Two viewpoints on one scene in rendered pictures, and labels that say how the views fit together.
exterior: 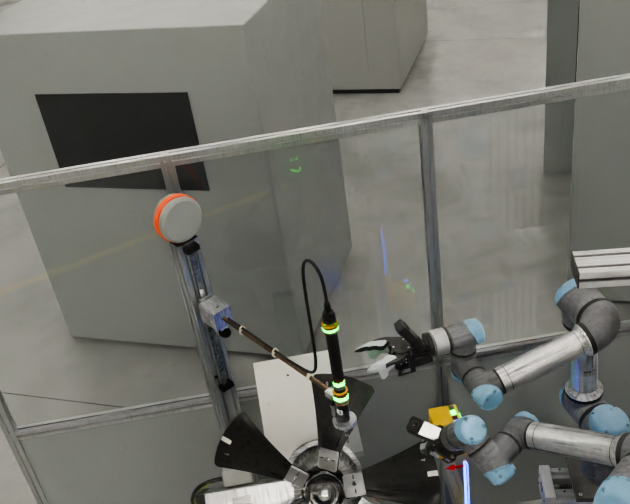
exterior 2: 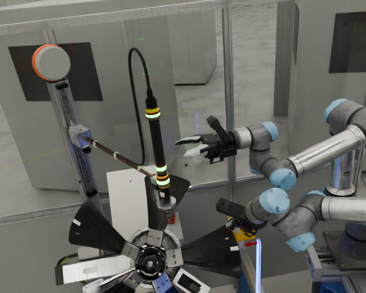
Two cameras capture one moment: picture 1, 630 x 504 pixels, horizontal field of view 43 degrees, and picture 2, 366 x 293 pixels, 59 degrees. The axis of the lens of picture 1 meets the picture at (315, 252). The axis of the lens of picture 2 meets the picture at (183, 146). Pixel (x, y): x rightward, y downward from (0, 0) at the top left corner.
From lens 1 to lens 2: 1.21 m
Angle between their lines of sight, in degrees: 6
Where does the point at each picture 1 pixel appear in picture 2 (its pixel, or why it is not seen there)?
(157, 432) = (51, 228)
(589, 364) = (348, 165)
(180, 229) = (52, 70)
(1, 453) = not seen: outside the picture
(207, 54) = not seen: hidden behind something
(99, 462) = (13, 248)
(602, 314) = not seen: outside the picture
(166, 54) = not seen: hidden behind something
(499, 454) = (301, 222)
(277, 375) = (123, 181)
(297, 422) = (136, 214)
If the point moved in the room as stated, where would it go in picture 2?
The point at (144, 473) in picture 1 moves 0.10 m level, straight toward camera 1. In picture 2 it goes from (44, 256) to (46, 266)
